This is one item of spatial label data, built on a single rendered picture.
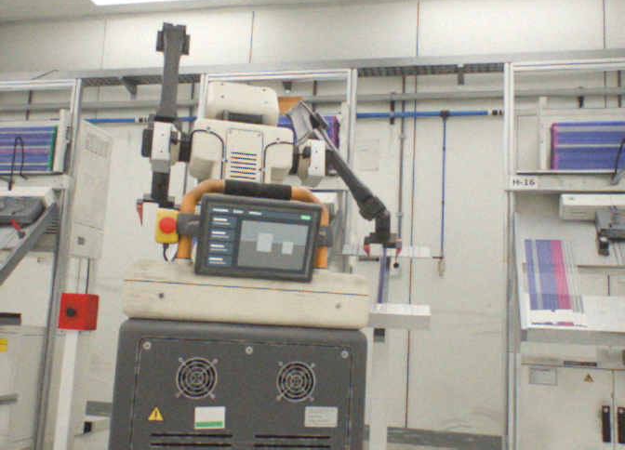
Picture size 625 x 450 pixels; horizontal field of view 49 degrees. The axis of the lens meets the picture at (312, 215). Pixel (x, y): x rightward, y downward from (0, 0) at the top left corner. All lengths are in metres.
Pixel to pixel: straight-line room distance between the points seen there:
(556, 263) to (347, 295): 1.40
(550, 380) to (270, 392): 1.55
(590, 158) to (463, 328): 1.75
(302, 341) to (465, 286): 3.03
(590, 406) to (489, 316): 1.72
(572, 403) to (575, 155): 1.01
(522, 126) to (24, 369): 2.57
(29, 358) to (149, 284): 2.13
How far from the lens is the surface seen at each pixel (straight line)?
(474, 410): 4.47
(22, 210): 3.58
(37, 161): 3.72
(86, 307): 3.06
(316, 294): 1.50
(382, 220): 2.44
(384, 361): 2.57
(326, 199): 3.05
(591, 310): 2.61
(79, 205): 3.82
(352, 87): 3.26
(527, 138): 3.26
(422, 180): 4.57
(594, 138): 3.10
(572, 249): 2.86
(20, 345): 3.49
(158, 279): 1.46
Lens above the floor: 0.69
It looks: 9 degrees up
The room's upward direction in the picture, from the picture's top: 3 degrees clockwise
